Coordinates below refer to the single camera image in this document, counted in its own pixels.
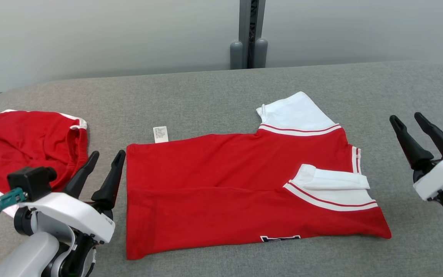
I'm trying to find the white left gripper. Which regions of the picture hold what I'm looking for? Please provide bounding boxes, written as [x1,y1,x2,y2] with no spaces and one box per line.
[17,150,126,244]

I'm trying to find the red white-striped shorts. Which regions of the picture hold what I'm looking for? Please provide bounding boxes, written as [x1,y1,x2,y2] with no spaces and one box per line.
[0,109,89,218]

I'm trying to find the red white jersey shirt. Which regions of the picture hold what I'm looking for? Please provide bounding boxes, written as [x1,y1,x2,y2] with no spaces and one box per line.
[125,91,392,260]

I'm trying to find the left arm teal-plug black cable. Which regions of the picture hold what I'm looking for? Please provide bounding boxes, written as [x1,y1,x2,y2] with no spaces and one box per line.
[0,187,28,277]

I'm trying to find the grey partition post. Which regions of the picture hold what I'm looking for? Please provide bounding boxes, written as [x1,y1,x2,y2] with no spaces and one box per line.
[230,0,268,70]

